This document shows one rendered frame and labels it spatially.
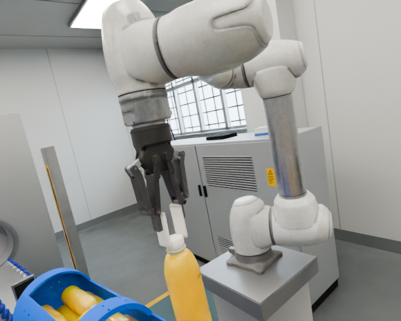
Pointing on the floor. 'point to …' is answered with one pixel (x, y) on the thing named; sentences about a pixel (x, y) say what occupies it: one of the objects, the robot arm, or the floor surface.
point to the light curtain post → (64, 209)
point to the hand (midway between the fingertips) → (170, 225)
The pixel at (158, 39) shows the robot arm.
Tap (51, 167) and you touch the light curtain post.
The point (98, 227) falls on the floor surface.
